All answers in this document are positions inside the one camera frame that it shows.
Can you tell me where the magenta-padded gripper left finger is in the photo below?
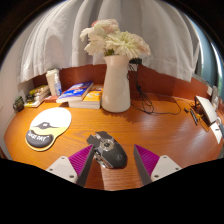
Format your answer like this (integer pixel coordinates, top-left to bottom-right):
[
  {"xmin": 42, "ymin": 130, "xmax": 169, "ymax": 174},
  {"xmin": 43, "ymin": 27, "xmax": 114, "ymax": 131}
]
[{"xmin": 45, "ymin": 144, "xmax": 95, "ymax": 188}]

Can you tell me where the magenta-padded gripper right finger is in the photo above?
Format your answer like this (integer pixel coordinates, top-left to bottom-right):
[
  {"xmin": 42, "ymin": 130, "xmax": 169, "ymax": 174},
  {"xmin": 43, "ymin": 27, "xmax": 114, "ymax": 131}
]
[{"xmin": 133, "ymin": 144, "xmax": 183, "ymax": 186}]

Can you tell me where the grey black computer mouse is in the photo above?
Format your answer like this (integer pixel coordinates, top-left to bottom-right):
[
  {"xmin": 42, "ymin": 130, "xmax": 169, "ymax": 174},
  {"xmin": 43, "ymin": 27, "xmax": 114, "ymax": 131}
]
[{"xmin": 86, "ymin": 130, "xmax": 129, "ymax": 170}]

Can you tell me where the white yellow mouse pad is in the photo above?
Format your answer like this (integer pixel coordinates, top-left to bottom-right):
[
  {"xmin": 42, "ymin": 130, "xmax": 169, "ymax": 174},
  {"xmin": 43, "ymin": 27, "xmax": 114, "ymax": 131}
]
[{"xmin": 25, "ymin": 107, "xmax": 73, "ymax": 152}]

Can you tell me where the white card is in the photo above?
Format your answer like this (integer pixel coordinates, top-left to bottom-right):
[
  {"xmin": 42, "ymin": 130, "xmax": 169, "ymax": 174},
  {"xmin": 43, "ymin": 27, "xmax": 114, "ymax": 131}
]
[{"xmin": 209, "ymin": 121, "xmax": 224, "ymax": 145}]

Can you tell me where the thin red book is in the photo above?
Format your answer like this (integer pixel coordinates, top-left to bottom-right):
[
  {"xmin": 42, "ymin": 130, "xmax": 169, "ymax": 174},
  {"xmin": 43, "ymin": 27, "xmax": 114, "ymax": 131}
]
[{"xmin": 43, "ymin": 95, "xmax": 59, "ymax": 104}]

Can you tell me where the white box device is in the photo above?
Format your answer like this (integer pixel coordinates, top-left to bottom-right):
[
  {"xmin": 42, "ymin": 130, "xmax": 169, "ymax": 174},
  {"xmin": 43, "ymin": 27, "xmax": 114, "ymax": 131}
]
[{"xmin": 194, "ymin": 95, "xmax": 218, "ymax": 127}]

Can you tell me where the dark green mug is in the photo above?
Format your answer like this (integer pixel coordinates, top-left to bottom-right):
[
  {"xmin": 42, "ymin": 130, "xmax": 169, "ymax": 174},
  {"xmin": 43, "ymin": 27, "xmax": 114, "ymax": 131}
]
[{"xmin": 12, "ymin": 96, "xmax": 26, "ymax": 113}]

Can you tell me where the yellow black book stack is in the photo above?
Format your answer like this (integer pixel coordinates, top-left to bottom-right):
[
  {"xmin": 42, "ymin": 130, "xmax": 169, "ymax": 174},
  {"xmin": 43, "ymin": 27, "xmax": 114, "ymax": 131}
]
[{"xmin": 23, "ymin": 84, "xmax": 51, "ymax": 108}]

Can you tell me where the blue book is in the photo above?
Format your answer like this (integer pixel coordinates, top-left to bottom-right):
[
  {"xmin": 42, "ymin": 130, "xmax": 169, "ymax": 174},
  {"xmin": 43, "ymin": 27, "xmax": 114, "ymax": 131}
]
[{"xmin": 55, "ymin": 81, "xmax": 95, "ymax": 104}]

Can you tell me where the small clear bottle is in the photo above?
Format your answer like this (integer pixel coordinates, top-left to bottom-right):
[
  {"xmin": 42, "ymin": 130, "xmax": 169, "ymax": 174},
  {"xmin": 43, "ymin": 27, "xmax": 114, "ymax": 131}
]
[{"xmin": 53, "ymin": 73, "xmax": 63, "ymax": 98}]

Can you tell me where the white tumbler cup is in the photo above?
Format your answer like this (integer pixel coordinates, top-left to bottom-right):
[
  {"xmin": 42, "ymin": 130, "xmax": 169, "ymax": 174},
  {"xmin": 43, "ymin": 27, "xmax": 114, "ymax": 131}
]
[{"xmin": 45, "ymin": 68, "xmax": 61, "ymax": 98}]

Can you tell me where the white ceramic vase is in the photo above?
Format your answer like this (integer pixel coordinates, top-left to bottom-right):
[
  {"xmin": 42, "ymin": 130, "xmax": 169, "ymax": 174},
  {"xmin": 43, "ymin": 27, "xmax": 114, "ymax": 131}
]
[{"xmin": 100, "ymin": 54, "xmax": 132, "ymax": 114}]

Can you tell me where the white flower bouquet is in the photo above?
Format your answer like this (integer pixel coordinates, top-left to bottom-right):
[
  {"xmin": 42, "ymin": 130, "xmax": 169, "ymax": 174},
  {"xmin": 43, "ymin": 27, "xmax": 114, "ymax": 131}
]
[{"xmin": 79, "ymin": 18, "xmax": 152, "ymax": 60}]

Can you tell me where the white curtain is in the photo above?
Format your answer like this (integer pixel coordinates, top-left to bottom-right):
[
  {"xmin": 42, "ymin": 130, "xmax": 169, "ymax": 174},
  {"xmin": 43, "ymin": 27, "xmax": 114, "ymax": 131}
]
[{"xmin": 16, "ymin": 0, "xmax": 201, "ymax": 84}]

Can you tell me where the black cable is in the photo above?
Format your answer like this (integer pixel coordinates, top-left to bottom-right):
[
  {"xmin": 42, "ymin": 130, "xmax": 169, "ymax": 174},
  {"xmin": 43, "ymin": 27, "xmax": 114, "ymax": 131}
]
[{"xmin": 127, "ymin": 63, "xmax": 183, "ymax": 116}]

